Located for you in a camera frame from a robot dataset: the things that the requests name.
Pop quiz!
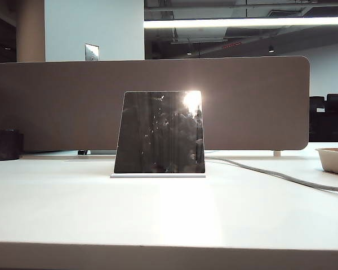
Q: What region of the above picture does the tabletop mirror with white base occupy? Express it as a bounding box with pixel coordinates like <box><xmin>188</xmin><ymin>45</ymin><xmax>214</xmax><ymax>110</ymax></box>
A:
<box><xmin>109</xmin><ymin>90</ymin><xmax>207</xmax><ymax>179</ymax></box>

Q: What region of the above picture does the brown desk divider panel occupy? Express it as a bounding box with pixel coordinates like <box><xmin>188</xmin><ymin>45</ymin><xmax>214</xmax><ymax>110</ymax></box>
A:
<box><xmin>0</xmin><ymin>55</ymin><xmax>310</xmax><ymax>154</ymax></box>

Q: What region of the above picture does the long ceiling light strip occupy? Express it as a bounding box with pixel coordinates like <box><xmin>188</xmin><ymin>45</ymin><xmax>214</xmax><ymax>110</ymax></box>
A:
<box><xmin>143</xmin><ymin>16</ymin><xmax>338</xmax><ymax>29</ymax></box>

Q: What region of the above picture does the black cylindrical cup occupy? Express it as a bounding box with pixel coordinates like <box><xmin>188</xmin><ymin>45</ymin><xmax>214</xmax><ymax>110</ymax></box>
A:
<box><xmin>0</xmin><ymin>129</ymin><xmax>25</xmax><ymax>161</ymax></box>

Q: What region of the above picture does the white shallow tray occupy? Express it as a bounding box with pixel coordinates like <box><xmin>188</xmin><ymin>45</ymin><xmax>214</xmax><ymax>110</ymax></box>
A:
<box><xmin>315</xmin><ymin>146</ymin><xmax>338</xmax><ymax>177</ymax></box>

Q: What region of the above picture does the silver wall switch plate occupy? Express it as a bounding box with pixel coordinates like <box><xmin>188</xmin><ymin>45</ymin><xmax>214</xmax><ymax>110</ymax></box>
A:
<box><xmin>84</xmin><ymin>43</ymin><xmax>100</xmax><ymax>61</ymax></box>

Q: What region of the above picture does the grey cable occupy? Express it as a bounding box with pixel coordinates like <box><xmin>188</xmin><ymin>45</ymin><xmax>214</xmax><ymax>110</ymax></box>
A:
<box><xmin>204</xmin><ymin>157</ymin><xmax>338</xmax><ymax>194</ymax></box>

